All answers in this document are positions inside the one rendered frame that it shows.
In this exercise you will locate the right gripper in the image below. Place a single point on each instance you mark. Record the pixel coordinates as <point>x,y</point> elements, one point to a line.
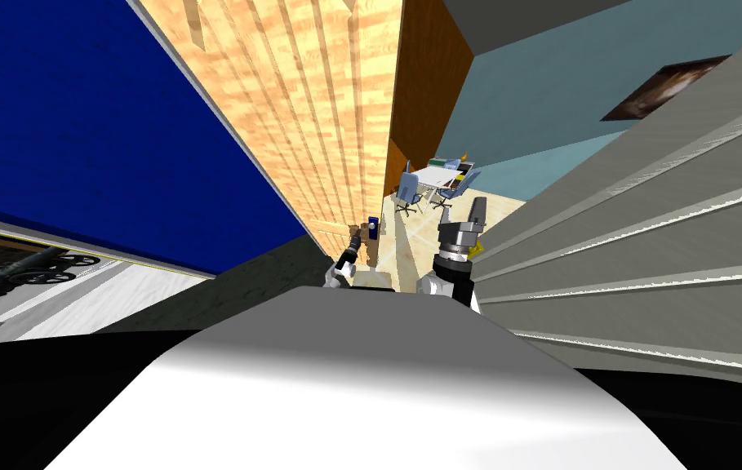
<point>461,234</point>

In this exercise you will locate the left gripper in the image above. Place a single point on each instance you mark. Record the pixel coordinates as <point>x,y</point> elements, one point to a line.
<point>355,243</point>

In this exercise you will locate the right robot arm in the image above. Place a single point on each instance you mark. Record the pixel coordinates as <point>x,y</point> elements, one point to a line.
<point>455,281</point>

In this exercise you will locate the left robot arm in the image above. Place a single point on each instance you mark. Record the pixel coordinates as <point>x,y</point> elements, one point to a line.
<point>50,405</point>

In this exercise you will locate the blue office chair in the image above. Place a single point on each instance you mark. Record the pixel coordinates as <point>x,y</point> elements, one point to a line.
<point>459,186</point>
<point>408,189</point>

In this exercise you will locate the white desk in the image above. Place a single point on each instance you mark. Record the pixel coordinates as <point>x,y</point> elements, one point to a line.
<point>439,175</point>

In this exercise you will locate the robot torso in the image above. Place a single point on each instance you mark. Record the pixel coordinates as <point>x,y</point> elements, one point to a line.
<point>370,391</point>

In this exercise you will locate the light wood panelled door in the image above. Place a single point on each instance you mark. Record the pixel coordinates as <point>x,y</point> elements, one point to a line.
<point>292,98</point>

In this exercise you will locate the grey panelled door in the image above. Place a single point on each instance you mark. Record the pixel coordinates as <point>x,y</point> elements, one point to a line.
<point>638,228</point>

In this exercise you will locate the black wheeled object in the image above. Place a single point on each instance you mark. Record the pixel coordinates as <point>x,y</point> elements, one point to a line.
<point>37,267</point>

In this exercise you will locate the dark brown wall picture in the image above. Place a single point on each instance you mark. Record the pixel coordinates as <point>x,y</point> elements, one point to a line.
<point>664,88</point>

